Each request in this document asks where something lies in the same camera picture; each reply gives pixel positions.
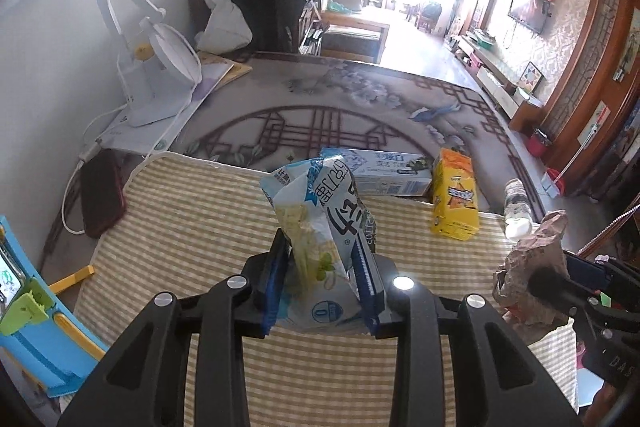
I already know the brown paper wrapper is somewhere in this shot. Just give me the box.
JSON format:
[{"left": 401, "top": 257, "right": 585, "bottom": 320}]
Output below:
[{"left": 492, "top": 210, "right": 568, "bottom": 346}]

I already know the clear plastic water bottle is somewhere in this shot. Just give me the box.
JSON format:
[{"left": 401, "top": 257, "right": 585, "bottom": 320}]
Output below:
[{"left": 504, "top": 178, "right": 533, "bottom": 242}]

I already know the blue white chip bag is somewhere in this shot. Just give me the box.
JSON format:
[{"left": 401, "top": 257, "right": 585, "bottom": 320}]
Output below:
[{"left": 260, "top": 155, "right": 374, "bottom": 335}]

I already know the yellow orange snack box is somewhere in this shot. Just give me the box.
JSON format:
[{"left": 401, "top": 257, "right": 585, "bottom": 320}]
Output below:
[{"left": 432, "top": 148, "right": 480, "bottom": 241}]

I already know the dark red phone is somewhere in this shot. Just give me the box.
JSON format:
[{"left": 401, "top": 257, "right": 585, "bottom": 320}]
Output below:
[{"left": 80, "top": 148, "right": 126, "bottom": 239}]

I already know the long blue white box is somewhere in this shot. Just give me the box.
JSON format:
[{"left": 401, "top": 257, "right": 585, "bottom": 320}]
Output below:
[{"left": 320, "top": 146, "right": 433, "bottom": 197}]

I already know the low white tv cabinet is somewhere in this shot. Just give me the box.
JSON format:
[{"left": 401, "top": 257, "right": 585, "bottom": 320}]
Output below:
[{"left": 452, "top": 36, "right": 542, "bottom": 135}]

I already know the grey patterned table mat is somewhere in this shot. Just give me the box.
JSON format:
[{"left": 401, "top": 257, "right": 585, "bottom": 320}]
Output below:
[{"left": 171, "top": 52, "right": 544, "bottom": 219}]

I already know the white desk lamp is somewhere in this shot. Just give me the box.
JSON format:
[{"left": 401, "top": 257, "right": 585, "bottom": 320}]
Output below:
[{"left": 96, "top": 0, "right": 203, "bottom": 128}]

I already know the wooden coffee table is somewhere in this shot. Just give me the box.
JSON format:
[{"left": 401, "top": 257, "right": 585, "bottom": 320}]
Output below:
[{"left": 321, "top": 11, "right": 390, "bottom": 64}]

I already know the white plastic bag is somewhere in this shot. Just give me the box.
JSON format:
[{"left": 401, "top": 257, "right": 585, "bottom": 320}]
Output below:
[{"left": 195, "top": 0, "right": 253, "bottom": 55}]

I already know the black clothes pile on chair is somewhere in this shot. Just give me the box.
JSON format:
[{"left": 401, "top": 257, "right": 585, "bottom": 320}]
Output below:
[{"left": 231, "top": 0, "right": 306, "bottom": 53}]

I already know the white charging cable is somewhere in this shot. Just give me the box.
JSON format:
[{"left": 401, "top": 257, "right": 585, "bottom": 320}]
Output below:
[{"left": 60, "top": 100, "right": 196, "bottom": 237}]

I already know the wall mounted television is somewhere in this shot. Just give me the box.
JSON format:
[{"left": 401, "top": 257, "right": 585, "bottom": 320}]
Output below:
[{"left": 508, "top": 0, "right": 550, "bottom": 35}]

